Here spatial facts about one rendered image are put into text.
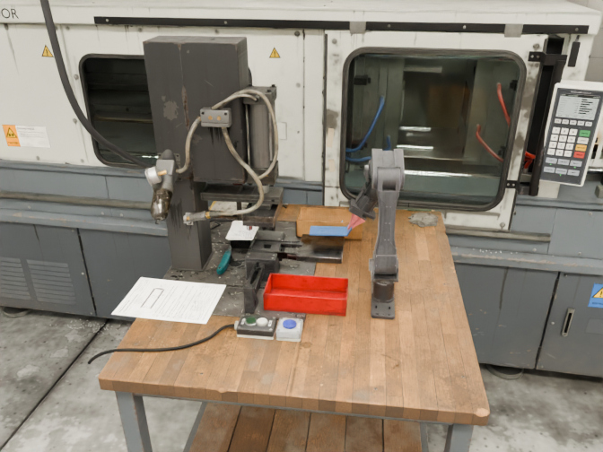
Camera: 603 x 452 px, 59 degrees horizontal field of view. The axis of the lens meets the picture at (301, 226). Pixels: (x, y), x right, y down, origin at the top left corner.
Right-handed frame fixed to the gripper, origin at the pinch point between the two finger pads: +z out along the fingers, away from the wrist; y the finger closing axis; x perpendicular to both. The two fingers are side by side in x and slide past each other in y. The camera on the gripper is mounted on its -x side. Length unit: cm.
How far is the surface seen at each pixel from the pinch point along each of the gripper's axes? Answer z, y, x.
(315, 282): 9.6, 7.1, 30.7
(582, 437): 34, -139, -1
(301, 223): 11.1, 14.8, -6.7
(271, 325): 16, 16, 53
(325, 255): 9.6, 4.4, 10.1
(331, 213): 6.0, 4.7, -17.6
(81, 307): 143, 84, -58
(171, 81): -22, 74, 21
